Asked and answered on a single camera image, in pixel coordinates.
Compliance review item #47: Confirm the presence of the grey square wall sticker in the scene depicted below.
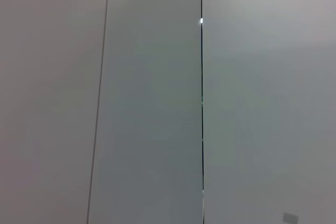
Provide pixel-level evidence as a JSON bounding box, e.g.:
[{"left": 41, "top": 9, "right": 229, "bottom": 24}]
[{"left": 282, "top": 211, "right": 299, "bottom": 222}]

